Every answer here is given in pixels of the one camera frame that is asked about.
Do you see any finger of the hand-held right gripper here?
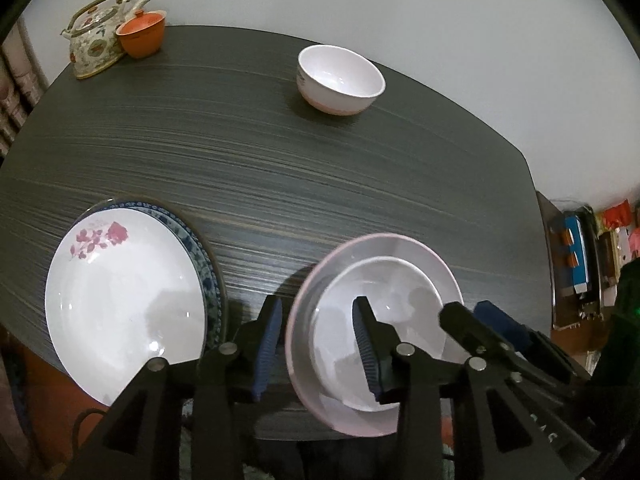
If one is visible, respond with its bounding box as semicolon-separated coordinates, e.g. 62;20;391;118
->
472;300;576;382
439;302;531;386

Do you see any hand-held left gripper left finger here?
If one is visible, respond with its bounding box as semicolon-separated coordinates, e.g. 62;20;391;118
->
70;294;284;480

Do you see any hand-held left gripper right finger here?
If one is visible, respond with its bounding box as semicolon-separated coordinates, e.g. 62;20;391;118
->
351;296;576;480

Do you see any pink bowl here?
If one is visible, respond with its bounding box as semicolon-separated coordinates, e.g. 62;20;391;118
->
286;232;464;438

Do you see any blue floral plate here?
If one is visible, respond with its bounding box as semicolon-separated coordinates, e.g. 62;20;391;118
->
75;199;224;356

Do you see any white plate with pink flowers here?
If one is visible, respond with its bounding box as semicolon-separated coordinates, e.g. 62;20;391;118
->
44;206;208;407

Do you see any wooden side shelf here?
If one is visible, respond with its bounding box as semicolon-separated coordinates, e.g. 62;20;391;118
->
535;190;618;333

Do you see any blue box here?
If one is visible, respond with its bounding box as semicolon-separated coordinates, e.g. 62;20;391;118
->
562;212;593;296

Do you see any dark cloth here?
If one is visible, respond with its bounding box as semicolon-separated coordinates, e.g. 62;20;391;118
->
240;435;406;480

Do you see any red packet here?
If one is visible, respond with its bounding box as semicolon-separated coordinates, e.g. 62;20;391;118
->
597;200;640;261

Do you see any cream bowl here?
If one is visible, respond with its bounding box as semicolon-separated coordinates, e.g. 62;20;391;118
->
297;44;386;117

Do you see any orange lidded cup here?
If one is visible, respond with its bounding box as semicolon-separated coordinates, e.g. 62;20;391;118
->
116;9;167;59

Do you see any floral ceramic teapot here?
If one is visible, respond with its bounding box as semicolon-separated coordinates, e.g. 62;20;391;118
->
60;0;151;80

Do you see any beige pleated curtain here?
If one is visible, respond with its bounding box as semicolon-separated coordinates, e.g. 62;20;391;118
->
0;15;48;161

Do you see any black cable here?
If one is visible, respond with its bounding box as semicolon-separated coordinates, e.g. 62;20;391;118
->
72;407;108;448

